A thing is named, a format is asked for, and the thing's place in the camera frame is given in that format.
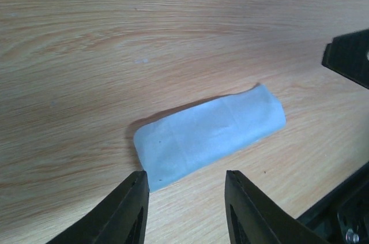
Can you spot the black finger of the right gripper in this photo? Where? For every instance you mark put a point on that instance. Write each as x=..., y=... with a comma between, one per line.
x=347, y=55

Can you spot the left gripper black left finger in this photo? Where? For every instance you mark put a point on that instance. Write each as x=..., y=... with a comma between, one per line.
x=121, y=217

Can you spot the blue cleaning cloth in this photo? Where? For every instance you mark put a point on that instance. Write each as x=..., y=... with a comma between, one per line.
x=179, y=144

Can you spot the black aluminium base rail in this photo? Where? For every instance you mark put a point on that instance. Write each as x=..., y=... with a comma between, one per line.
x=341, y=216

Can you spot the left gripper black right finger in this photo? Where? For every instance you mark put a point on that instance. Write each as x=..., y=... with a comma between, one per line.
x=252, y=217

